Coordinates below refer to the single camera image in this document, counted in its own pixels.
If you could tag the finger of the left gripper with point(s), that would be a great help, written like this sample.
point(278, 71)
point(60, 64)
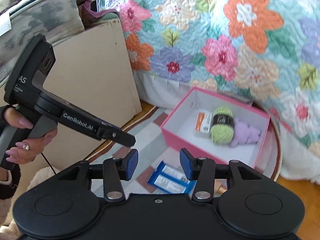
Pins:
point(122, 137)

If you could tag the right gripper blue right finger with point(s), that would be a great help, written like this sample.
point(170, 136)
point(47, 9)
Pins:
point(201, 170)

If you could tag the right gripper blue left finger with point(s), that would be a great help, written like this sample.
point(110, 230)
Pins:
point(115, 171)

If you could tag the blue wipes packet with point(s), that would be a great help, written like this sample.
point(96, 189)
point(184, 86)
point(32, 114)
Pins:
point(170, 180)

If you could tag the green yarn ball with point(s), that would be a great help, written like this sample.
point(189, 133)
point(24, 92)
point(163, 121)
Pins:
point(222, 129)

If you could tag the orange white small box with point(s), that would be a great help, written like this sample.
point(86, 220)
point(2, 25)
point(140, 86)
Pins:
point(203, 124)

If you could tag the purple plush toy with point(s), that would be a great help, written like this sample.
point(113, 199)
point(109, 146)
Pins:
point(244, 134)

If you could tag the foundation bottle gold cap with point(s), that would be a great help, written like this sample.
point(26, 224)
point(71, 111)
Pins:
point(220, 187)

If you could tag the person left hand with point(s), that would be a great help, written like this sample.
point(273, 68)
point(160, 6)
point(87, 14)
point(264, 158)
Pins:
point(25, 151)

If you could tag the striped checkered rug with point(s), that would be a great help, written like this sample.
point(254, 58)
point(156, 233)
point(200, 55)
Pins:
point(153, 149)

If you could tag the pink cardboard box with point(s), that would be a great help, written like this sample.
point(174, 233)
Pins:
point(178, 128)

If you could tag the beige cabinet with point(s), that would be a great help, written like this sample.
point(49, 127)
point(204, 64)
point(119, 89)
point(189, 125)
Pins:
point(92, 71)

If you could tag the white bed skirt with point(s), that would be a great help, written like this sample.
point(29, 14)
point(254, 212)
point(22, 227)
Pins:
point(298, 163)

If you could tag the grey patterned cushion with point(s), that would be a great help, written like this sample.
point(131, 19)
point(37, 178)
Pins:
point(55, 19)

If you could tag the floral quilt bedspread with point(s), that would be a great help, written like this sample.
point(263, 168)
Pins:
point(264, 50)

